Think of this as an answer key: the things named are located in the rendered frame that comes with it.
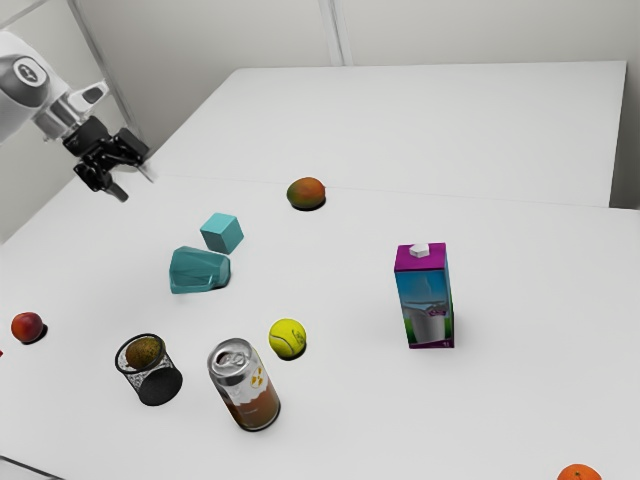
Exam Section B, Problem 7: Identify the black mesh pen holder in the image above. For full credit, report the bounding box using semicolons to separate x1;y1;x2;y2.
114;333;184;407

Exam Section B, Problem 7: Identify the silver brown drink can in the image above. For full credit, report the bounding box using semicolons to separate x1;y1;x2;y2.
207;338;282;433

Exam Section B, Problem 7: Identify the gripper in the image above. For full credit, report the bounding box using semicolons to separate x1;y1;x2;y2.
61;115;155;203

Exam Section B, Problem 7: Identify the red peach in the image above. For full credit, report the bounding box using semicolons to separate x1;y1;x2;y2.
10;312;44;344

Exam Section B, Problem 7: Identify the teal cube block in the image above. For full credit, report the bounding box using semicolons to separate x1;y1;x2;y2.
199;212;245;254

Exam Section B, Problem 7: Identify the yellow tennis ball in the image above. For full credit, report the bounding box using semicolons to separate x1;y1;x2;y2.
268;318;307;358

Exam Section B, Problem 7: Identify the brown kiwi fruit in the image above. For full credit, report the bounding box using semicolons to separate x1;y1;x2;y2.
125;337;162;371

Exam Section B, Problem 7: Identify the purple milk carton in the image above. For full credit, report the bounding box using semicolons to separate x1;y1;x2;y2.
393;242;455;351

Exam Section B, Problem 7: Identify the teal faceted mug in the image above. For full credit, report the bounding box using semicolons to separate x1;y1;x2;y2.
168;245;232;296

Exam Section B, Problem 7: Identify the red green mango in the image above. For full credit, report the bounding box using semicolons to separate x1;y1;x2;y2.
286;176;327;210

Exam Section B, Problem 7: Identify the orange fruit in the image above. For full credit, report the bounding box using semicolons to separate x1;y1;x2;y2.
556;463;604;480

